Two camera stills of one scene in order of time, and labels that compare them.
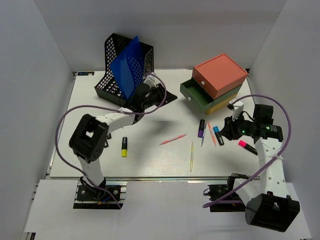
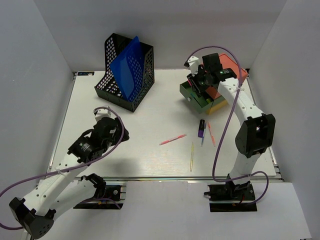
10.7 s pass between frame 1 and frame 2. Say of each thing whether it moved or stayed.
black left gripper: moved
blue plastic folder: stayed
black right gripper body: moved
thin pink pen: stayed
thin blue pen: stayed
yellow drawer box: stayed
